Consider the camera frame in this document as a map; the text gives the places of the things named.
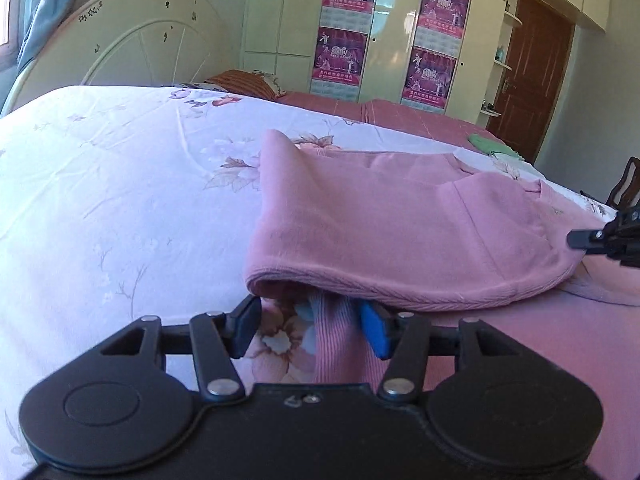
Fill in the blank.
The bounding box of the blue grey curtain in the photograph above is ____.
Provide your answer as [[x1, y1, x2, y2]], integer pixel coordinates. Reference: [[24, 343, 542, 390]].
[[15, 0, 81, 76]]

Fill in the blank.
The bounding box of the orange striped pillow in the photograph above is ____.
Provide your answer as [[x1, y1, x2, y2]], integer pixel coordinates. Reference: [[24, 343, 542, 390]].
[[204, 70, 287, 101]]

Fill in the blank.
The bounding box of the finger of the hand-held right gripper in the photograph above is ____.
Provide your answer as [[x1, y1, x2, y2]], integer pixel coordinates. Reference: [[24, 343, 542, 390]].
[[566, 205, 640, 267]]

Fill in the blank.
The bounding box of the cream round headboard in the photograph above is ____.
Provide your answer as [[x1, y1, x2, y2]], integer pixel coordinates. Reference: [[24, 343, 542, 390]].
[[2, 0, 240, 111]]

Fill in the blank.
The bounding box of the pink knit sweater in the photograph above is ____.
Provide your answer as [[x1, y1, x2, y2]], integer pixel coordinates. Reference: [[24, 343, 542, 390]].
[[243, 129, 640, 401]]

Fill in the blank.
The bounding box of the brown wooden door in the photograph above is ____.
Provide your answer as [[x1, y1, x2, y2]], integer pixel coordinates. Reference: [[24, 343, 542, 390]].
[[486, 0, 575, 163]]

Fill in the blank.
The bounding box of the cream wardrobe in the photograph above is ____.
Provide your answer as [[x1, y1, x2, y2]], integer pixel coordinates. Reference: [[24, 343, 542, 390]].
[[241, 0, 511, 126]]

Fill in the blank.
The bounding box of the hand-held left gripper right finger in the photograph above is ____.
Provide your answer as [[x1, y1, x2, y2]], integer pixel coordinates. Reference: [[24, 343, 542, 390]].
[[357, 300, 526, 406]]

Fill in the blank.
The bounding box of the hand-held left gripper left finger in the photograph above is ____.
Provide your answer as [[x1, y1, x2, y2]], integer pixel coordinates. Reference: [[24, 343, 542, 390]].
[[100, 294, 263, 406]]

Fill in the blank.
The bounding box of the green folded cloth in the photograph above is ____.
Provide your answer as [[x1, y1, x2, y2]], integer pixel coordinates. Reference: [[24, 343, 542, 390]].
[[467, 132, 526, 162]]

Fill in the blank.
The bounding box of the pink bedspread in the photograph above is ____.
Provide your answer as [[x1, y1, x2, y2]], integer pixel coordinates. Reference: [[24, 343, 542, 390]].
[[277, 91, 526, 161]]

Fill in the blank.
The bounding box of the dark wooden chair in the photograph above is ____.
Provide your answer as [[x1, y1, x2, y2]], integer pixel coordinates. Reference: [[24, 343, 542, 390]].
[[580, 156, 640, 211]]

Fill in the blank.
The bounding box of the window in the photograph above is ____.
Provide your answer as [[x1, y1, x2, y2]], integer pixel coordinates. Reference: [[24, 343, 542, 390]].
[[0, 0, 21, 56]]

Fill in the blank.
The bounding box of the white floral quilt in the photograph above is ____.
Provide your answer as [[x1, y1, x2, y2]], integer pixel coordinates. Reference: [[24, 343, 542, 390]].
[[0, 84, 618, 461]]

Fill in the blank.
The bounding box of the cream corner shelf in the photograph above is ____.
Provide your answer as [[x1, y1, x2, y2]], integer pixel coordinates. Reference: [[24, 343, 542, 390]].
[[480, 0, 523, 118]]

